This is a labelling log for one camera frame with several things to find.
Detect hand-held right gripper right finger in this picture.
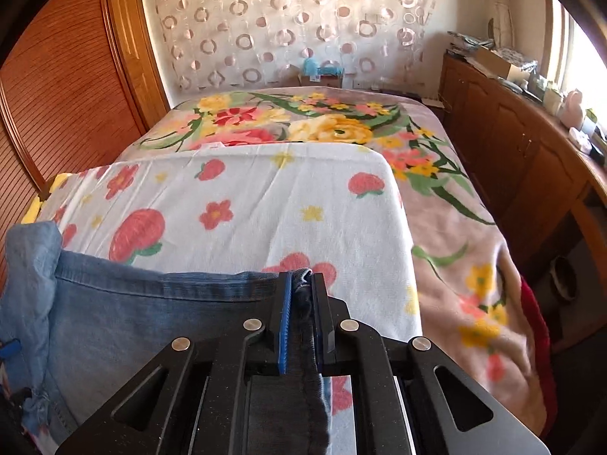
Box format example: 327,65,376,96
310,272,551,455

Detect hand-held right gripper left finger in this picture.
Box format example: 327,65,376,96
54,272,297,455

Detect blue denim pants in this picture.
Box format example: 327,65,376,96
0,220,333,455

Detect white flower-print towel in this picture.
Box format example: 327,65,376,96
35,142,425,437

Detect pink floral blanket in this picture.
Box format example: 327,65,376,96
118,86,552,439

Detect yellow plush toy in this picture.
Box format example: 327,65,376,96
23,172,73,224

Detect red blanket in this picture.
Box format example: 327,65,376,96
518,275,559,442

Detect round dark basket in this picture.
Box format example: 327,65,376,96
550,256,585,302

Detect wooden side cabinet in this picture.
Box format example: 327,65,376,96
439,52,607,356

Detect light blue toy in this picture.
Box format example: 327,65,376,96
302,57,343,79

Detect wooden slatted wardrobe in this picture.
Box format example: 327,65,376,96
0,0,171,295

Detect circle-patterned sheer curtain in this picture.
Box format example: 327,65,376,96
137,0,440,94

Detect small white box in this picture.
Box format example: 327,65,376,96
568,128,591,153

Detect cardboard box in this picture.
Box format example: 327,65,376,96
473,47,530,82

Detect white jar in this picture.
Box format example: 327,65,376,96
543,85,565,116

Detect pink figurine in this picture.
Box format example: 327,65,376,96
560,88,585,130

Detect blue white patterned cloth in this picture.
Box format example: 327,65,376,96
446,31,539,75

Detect bright window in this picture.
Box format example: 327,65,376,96
544,0,607,126

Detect pale patterned window curtain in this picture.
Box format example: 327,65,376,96
484,0,525,54

